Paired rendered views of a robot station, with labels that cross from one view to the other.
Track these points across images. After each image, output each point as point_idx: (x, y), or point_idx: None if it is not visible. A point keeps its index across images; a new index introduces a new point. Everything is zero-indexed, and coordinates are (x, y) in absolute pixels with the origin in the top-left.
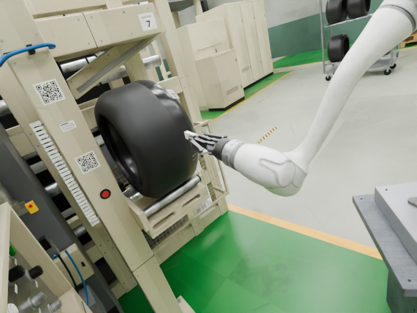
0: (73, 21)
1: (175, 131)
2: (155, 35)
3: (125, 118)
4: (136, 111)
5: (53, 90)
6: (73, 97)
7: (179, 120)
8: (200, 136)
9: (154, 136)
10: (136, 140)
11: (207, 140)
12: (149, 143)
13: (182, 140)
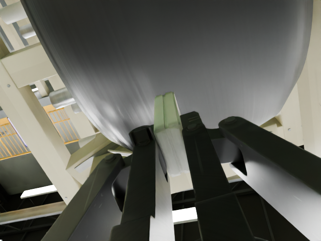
0: (227, 171)
1: (161, 78)
2: (93, 169)
3: (286, 100)
4: (257, 121)
5: None
6: None
7: (139, 115)
8: (169, 183)
9: (254, 65)
10: (302, 46)
11: (171, 234)
12: (279, 40)
13: (135, 42)
